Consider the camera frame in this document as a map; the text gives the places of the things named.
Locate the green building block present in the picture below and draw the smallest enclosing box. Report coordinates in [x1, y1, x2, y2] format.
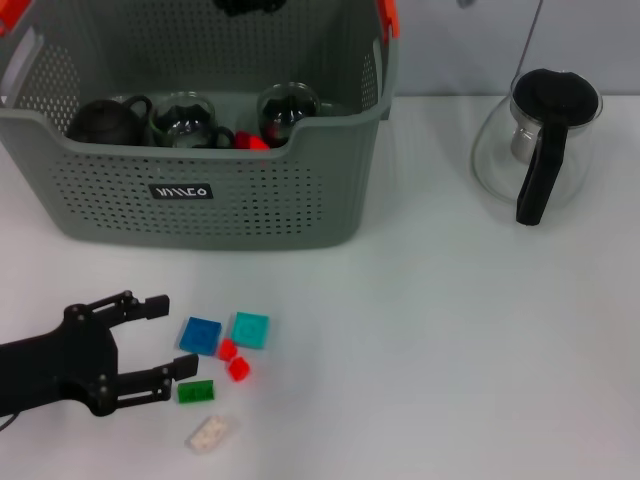
[177, 379, 217, 405]

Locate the blue building block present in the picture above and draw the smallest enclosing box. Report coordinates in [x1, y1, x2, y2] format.
[178, 315, 223, 357]

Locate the black clay teapot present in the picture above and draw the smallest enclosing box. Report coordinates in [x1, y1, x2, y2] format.
[66, 94, 153, 147]

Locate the grey-green perforated storage bin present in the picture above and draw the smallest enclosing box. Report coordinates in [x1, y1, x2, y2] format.
[0, 0, 401, 251]

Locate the translucent white building block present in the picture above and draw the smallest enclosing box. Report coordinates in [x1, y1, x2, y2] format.
[184, 412, 240, 455]

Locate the glass carafe with black handle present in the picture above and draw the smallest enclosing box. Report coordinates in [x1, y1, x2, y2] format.
[469, 68, 605, 226]

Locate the glass teacup with black handle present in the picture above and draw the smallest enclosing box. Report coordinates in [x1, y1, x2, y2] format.
[148, 91, 236, 150]
[255, 81, 321, 148]

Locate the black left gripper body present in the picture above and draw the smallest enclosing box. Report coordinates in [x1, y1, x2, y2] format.
[0, 303, 122, 419]

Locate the teal building block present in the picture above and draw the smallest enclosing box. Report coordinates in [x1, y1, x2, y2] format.
[230, 312, 270, 351]

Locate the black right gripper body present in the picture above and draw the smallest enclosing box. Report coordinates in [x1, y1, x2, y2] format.
[212, 0, 290, 19]

